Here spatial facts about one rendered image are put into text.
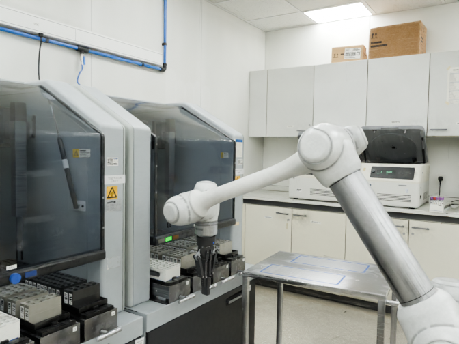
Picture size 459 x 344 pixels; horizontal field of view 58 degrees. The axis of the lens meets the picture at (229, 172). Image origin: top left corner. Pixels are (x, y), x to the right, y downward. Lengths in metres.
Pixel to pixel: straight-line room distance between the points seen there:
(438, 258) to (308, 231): 1.09
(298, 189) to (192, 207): 2.58
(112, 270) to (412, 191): 2.65
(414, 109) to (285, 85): 1.26
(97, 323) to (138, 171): 0.56
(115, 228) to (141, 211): 0.14
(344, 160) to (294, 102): 3.13
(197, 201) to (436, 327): 0.80
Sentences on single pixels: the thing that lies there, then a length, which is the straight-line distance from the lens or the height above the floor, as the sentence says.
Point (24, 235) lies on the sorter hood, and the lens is 1.37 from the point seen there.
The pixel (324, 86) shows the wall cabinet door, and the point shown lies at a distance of 4.20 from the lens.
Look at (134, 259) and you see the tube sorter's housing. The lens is 1.69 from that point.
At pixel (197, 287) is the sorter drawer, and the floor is 0.76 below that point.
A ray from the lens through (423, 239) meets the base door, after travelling 3.70.
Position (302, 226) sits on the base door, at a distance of 3.97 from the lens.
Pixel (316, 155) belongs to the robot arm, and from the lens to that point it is 1.16.
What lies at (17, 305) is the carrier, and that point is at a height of 0.87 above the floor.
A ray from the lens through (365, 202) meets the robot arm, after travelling 1.20.
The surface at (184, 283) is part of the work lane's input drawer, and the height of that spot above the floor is 0.80.
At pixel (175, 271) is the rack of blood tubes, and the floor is 0.84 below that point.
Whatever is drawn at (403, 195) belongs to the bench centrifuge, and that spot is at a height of 1.01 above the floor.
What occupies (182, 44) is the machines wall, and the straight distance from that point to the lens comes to 3.69.
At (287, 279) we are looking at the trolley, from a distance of 1.81.
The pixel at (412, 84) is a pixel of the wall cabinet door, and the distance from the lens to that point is 3.99.
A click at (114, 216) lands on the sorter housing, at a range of 1.59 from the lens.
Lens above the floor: 1.35
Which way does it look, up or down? 3 degrees down
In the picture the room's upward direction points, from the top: 1 degrees clockwise
